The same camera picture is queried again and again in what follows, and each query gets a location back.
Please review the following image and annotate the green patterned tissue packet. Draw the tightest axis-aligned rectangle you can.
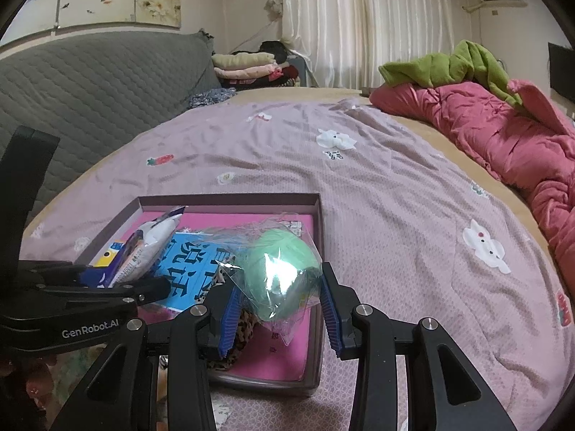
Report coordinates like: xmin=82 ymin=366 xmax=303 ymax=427
xmin=54 ymin=350 xmax=106 ymax=396

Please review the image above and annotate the pile of folded clothes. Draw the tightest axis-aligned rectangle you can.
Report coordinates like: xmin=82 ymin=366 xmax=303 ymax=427
xmin=211 ymin=40 xmax=299 ymax=89

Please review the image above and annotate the dark blue patterned cloth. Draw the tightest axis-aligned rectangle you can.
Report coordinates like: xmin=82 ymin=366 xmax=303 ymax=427
xmin=186 ymin=86 xmax=236 ymax=108

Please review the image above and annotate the white curtain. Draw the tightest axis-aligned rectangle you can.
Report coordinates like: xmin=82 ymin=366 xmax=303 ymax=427
xmin=279 ymin=0 xmax=454 ymax=91

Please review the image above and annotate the grey quilted headboard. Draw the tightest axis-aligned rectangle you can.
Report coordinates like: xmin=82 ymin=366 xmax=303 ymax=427
xmin=0 ymin=31 xmax=223 ymax=225

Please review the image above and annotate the green sponge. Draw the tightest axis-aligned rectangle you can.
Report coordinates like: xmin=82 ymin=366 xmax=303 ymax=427
xmin=204 ymin=213 xmax=324 ymax=346

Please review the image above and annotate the green garment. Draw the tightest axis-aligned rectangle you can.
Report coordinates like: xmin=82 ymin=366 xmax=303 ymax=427
xmin=378 ymin=40 xmax=524 ymax=108

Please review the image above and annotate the purple cartoon tissue packet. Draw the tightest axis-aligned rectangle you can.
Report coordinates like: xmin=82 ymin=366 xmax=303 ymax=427
xmin=110 ymin=207 xmax=187 ymax=288

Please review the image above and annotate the leopard print scrunchie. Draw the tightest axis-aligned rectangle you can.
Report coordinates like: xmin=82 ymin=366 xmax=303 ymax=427
xmin=202 ymin=269 xmax=261 ymax=371

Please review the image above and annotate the purple printed bedspread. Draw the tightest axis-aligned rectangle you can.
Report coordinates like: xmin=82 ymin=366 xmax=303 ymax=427
xmin=20 ymin=96 xmax=575 ymax=431

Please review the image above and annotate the yellow cartoon tissue packet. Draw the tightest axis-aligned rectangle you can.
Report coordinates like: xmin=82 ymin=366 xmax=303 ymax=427
xmin=87 ymin=239 xmax=129 ymax=288

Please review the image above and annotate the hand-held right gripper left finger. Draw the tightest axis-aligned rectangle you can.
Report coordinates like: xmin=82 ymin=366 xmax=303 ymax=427
xmin=49 ymin=284 xmax=244 ymax=431

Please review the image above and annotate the pink quilt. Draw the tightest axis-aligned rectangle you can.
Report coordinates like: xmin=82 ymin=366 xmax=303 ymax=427
xmin=369 ymin=78 xmax=575 ymax=274

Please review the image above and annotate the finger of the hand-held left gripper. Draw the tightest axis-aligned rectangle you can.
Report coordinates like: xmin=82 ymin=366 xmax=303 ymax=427
xmin=18 ymin=261 xmax=111 ymax=288
xmin=40 ymin=276 xmax=172 ymax=310

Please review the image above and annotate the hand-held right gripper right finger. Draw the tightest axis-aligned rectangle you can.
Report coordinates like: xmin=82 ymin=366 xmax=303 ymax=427
xmin=320 ymin=263 xmax=517 ymax=431

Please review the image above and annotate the black television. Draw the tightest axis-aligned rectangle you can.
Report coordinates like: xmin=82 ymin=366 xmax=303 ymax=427
xmin=547 ymin=41 xmax=575 ymax=95

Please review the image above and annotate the purple shallow box tray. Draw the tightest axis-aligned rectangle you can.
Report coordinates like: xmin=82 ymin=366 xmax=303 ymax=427
xmin=74 ymin=193 xmax=325 ymax=398

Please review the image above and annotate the pink and blue book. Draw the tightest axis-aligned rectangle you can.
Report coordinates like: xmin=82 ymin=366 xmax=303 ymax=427
xmin=112 ymin=213 xmax=315 ymax=382

